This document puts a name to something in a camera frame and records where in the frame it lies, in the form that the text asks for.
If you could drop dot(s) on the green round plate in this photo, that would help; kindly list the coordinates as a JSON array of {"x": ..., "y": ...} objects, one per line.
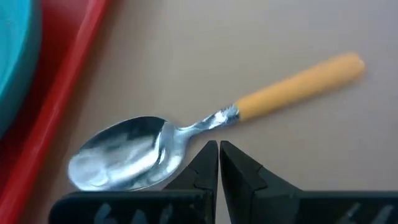
[{"x": 15, "y": 46}]

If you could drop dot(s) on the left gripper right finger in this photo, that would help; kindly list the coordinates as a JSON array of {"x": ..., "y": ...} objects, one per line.
[{"x": 280, "y": 208}]

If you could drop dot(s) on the red plastic tray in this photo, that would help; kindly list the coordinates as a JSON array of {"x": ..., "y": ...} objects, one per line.
[{"x": 46, "y": 109}]

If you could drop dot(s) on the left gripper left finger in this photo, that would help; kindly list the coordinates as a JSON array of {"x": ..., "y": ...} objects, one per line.
[{"x": 140, "y": 208}]

